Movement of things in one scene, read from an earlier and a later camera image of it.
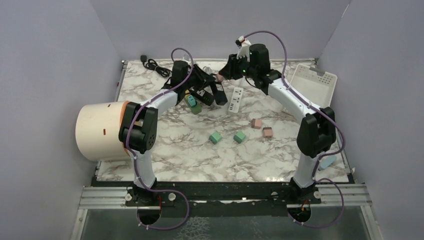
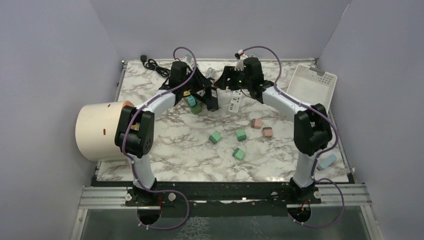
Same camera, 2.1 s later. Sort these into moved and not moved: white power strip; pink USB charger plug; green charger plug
Moved: green charger plug
Not moved: pink USB charger plug; white power strip
